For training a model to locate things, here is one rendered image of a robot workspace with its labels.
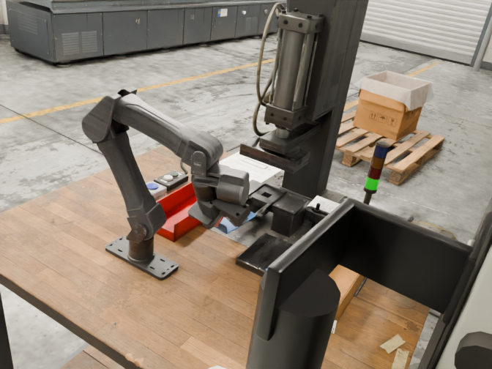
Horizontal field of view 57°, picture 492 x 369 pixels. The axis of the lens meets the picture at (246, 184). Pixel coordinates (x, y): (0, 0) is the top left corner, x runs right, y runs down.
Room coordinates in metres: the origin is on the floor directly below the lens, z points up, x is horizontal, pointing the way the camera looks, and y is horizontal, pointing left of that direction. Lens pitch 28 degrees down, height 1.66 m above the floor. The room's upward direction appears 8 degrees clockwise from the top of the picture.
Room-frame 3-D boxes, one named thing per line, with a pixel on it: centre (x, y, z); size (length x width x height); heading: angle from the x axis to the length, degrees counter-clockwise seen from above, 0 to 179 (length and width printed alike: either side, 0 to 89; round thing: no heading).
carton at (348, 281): (0.91, -0.25, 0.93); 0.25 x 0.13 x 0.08; 152
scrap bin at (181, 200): (1.17, 0.17, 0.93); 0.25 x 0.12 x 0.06; 152
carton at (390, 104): (4.54, -1.35, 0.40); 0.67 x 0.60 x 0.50; 144
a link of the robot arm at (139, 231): (0.95, 0.24, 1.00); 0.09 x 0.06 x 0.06; 164
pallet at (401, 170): (4.27, -1.21, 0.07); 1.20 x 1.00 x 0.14; 146
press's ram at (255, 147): (1.29, -0.10, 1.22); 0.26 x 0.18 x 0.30; 152
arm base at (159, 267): (0.95, 0.25, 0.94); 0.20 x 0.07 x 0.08; 62
